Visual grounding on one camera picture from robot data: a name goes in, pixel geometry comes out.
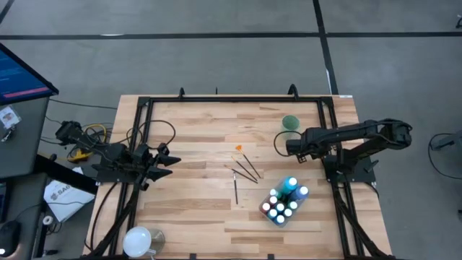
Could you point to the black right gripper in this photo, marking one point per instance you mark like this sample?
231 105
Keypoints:
297 146

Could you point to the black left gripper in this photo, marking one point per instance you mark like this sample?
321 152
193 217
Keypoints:
144 160

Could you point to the pale green cup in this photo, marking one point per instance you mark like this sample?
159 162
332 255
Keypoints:
290 122

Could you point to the tall teal paint bottle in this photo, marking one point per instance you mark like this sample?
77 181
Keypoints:
288 185

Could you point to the tall purple paint bottle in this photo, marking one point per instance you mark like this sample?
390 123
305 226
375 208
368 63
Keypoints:
299 195

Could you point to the small green paint bottle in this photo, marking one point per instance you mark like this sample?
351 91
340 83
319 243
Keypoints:
293 205
274 192

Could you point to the small red paint bottle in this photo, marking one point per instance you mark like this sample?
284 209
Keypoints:
266 206
273 199

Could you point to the small paint bottle white cap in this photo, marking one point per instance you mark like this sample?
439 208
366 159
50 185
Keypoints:
280 207
287 212

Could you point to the small teal paint bottle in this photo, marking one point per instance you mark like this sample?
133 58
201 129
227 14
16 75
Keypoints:
272 213

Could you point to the small blue paint bottle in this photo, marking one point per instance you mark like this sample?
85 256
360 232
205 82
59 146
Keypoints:
280 219

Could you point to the clear plastic bin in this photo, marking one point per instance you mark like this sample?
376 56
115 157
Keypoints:
279 224

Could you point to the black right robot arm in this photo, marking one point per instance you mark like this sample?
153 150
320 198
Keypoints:
361 131

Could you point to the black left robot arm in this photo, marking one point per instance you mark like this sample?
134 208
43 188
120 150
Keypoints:
108 151

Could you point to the black hook table clamp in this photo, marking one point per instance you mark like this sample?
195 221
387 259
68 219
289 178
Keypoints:
293 87
181 90

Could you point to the white table label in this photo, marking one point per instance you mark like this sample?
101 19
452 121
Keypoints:
345 96

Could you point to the clear glass jar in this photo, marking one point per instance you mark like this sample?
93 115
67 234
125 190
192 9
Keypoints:
159 238

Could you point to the white round bowl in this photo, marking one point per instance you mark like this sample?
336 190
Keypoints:
136 241

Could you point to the small black table clamp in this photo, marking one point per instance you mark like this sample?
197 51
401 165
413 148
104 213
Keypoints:
193 256
270 256

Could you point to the black bar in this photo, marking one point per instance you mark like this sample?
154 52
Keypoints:
65 175

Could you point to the white paper sheet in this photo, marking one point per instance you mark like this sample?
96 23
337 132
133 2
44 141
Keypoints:
68 198

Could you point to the white tape roll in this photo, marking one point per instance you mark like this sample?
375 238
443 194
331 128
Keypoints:
44 220

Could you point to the grey desk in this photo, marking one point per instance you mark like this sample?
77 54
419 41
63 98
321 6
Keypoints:
25 144

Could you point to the grey stand foot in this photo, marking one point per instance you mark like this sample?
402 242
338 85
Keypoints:
453 140

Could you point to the white badge card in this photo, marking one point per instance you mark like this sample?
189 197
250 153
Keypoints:
9 117

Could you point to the black computer mouse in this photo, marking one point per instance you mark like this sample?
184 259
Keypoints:
10 236

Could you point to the computer monitor blue screen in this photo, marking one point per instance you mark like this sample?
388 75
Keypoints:
18 79

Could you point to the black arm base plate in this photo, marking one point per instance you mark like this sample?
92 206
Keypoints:
108 175
355 175

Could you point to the black aluminium table frame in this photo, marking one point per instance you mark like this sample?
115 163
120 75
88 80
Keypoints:
234 99

